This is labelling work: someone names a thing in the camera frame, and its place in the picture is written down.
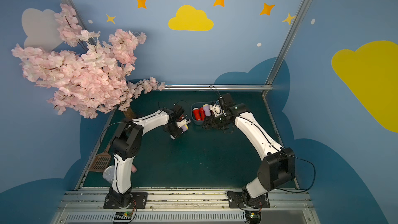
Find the silver tin can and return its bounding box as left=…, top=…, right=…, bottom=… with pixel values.
left=102, top=166, right=115, bottom=184

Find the brown litter scoop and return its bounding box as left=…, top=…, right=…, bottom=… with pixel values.
left=89, top=143, right=111, bottom=173

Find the purple pink spatula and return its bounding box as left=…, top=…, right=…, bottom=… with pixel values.
left=131, top=165, right=137, bottom=173

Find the pink cherry blossom tree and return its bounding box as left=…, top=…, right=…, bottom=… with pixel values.
left=12, top=4, right=165, bottom=119

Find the clear blue storage box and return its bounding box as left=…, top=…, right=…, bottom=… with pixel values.
left=191, top=101, right=218, bottom=125

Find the purple flashlight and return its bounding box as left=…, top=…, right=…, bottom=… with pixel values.
left=181, top=125, right=189, bottom=132
left=202, top=104, right=211, bottom=116

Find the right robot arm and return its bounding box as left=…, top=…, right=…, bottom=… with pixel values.
left=199, top=93, right=295, bottom=208

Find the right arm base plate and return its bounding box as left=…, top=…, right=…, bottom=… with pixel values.
left=227, top=191, right=271, bottom=209

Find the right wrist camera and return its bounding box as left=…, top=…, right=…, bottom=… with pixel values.
left=210, top=104, right=223, bottom=117

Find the red flashlight white head top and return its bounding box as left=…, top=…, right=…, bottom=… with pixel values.
left=192, top=108, right=201, bottom=121

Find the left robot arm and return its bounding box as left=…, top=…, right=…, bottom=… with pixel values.
left=104, top=104, right=190, bottom=209

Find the large red flashlight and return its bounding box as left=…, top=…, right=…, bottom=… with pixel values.
left=200, top=107, right=206, bottom=121

